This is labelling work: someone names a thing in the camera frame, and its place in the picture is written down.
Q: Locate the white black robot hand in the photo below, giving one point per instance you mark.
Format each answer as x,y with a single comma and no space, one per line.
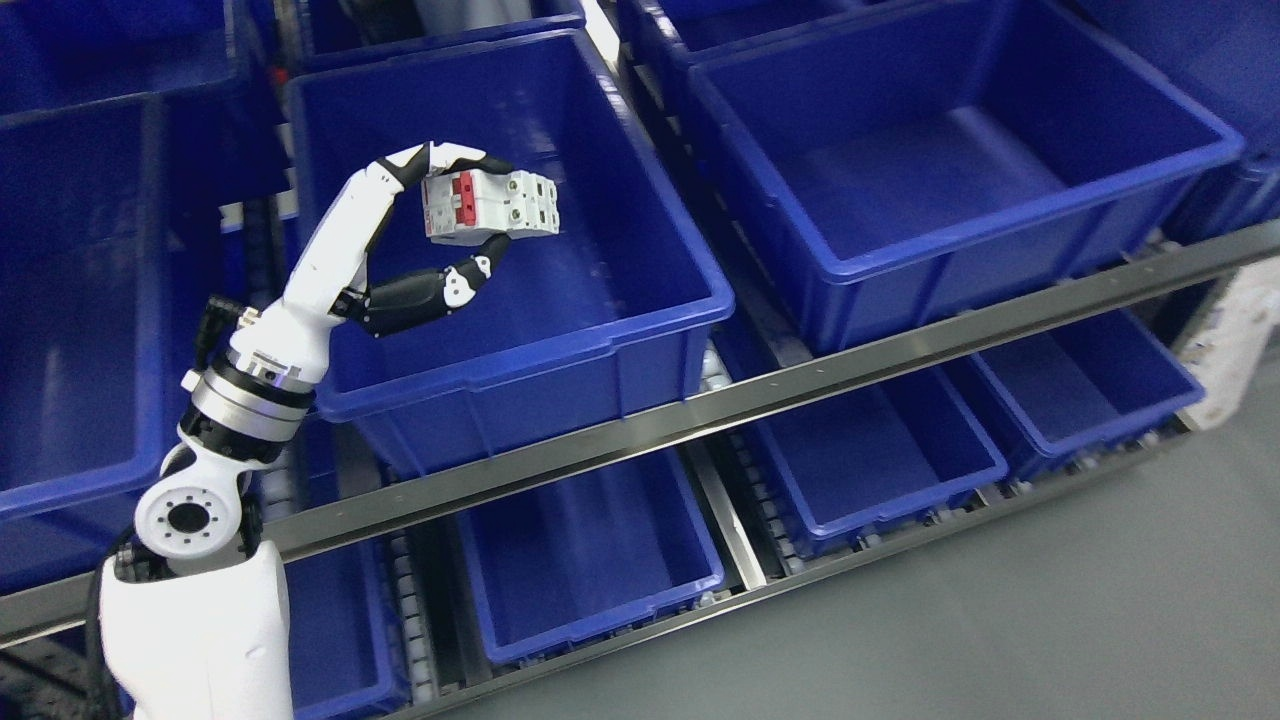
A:
291,337

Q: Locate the grey circuit breaker red switch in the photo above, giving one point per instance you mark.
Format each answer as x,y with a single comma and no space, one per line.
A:
466,208

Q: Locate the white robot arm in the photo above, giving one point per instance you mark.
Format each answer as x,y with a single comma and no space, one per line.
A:
199,515

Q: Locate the blue bin left upper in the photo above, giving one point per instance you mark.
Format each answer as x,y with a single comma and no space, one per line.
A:
101,293

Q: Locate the blue bin centre upper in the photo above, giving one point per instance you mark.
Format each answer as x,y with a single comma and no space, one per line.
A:
608,317

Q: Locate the blue bin top centre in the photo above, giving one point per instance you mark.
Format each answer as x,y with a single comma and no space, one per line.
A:
324,35

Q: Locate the blue bin lower left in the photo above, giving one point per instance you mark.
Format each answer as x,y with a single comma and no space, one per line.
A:
316,638

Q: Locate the blue bin lower centre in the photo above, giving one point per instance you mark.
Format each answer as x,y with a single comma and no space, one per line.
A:
566,563

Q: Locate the blue bin top left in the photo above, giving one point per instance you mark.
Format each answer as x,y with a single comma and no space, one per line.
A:
56,54

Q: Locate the blue bin top right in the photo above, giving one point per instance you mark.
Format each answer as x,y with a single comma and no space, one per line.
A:
672,37

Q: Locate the blue bin lower far right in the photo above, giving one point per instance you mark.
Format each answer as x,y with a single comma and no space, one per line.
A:
1082,388

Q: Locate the steel shelf rail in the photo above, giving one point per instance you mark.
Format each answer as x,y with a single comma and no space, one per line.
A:
408,503

